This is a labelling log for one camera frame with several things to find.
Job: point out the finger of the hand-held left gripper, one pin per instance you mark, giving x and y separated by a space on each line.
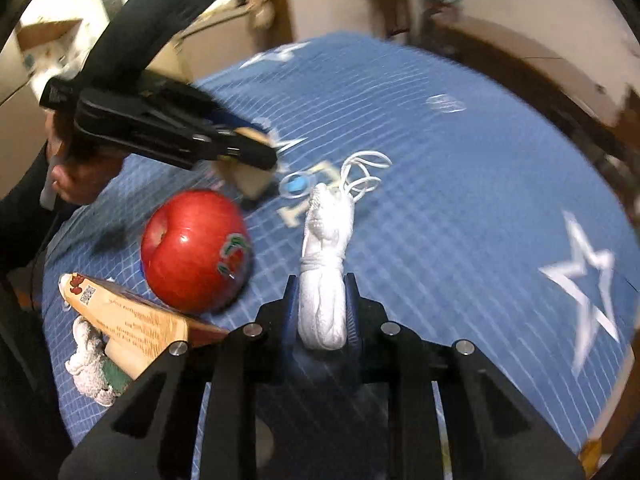
235 152
200 102

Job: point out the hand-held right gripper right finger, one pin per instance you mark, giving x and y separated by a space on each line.
353 320

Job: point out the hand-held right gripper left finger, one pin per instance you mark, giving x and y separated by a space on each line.
289 320

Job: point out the long tan cardboard box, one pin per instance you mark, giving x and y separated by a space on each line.
130 315

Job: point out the green knitted cloth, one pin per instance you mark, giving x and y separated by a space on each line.
117 377

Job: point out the white knitted sock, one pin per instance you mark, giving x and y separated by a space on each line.
87 365

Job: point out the person's left hand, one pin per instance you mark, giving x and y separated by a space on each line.
65 165

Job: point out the red apple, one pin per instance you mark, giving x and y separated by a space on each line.
195 250

